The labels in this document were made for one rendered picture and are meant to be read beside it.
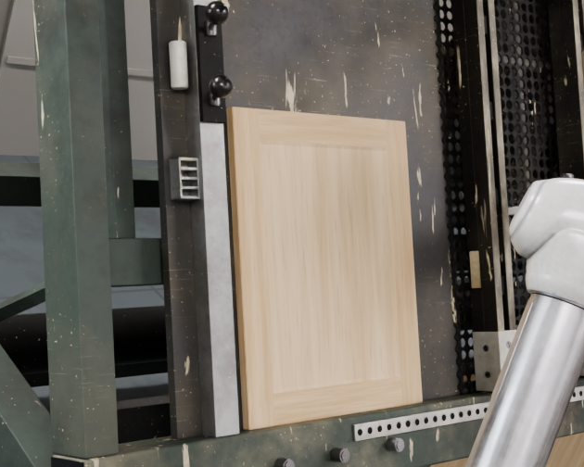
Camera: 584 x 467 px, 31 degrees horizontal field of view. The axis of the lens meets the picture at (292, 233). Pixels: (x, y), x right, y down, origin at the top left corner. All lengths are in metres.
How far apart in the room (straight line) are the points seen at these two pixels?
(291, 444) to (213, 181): 0.48
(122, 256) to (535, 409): 0.73
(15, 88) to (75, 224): 3.39
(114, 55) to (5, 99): 3.18
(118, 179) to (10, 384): 0.44
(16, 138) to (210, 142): 3.35
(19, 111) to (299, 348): 3.30
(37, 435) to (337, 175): 0.72
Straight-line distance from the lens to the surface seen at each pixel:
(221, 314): 1.81
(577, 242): 1.49
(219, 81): 1.72
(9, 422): 1.92
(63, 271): 1.70
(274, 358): 1.91
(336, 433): 1.97
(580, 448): 3.19
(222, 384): 1.82
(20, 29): 4.93
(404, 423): 2.08
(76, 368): 1.67
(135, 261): 1.81
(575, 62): 2.59
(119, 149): 1.83
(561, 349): 1.49
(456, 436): 2.20
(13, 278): 4.07
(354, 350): 2.04
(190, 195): 1.83
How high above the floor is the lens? 1.89
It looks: 21 degrees down
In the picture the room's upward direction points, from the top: 19 degrees clockwise
